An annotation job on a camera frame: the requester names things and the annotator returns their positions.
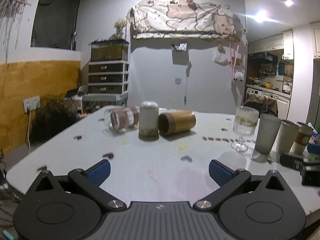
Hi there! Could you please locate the beige metal tumbler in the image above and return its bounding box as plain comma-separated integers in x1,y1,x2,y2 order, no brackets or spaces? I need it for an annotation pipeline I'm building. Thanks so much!
276,120,299,154

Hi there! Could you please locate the white ceramic cup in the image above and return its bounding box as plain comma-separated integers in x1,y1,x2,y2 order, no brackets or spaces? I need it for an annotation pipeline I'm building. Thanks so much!
138,101,159,141

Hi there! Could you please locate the white wall power socket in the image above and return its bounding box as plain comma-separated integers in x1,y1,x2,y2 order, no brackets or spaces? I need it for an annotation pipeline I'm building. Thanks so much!
23,96,41,113

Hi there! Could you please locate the clear glass with brown bands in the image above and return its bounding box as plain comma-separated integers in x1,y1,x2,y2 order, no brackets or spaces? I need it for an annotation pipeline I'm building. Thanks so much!
104,107,139,133

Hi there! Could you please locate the ribbed stemmed glass goblet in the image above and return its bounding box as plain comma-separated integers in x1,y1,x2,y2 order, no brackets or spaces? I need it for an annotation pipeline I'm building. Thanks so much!
232,106,259,152

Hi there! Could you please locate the frosted grey tumbler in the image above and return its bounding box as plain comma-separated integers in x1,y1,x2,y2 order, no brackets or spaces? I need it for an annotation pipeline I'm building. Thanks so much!
254,114,281,155

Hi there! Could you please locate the green printed can cup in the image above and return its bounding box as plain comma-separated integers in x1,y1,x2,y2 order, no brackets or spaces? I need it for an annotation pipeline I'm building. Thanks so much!
308,152,319,161

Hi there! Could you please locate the bamboo brown cup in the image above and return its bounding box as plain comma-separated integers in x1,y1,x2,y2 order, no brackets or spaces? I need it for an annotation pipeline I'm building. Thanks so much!
158,110,196,136

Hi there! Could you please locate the dried flower bouquet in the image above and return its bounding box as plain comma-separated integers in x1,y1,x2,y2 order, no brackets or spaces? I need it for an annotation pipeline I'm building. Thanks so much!
114,18,127,40

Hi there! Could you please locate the glass fish tank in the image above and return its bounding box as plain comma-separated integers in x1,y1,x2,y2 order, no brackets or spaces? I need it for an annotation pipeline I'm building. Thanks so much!
91,39,129,62

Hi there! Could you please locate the patterned fabric wall bundle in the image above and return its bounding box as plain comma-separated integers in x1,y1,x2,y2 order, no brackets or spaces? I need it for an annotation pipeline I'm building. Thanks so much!
127,0,238,41

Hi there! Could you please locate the cup with brown sleeve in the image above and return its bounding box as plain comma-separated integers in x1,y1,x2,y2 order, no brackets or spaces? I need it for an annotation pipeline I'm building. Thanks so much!
292,122,313,155

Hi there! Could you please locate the chair with draped clothes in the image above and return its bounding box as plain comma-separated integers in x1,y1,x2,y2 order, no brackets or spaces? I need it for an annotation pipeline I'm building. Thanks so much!
244,94,278,117

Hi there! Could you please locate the white plastic drawer unit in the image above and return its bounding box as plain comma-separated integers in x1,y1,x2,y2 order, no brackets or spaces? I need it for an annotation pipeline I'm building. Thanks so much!
88,60,130,94

